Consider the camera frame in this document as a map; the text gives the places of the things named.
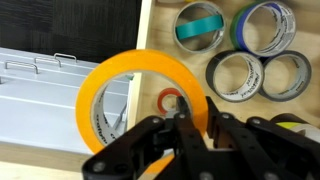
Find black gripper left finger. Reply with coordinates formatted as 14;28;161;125
81;96;214;180

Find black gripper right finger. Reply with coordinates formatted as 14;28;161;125
205;96;320;180

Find orange tape roll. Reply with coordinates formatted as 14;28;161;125
75;49;209;176

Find yellow and black tape roll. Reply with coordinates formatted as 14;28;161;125
269;113;320;144

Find small red tape roll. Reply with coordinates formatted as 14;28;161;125
156;87;183;116

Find black tape roll grey core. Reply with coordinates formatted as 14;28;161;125
258;50;313;103

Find black tape roll white core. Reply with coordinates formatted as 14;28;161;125
205;50;265;103

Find open wooden drawer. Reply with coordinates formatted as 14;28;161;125
126;0;320;134

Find teal tape roll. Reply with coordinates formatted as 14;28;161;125
172;0;227;54
175;14;224;40

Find blue tape roll white core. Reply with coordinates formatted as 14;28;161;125
229;0;297;58

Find metal drawer handle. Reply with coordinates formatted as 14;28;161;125
4;60;39;75
53;52;78;64
34;56;63;69

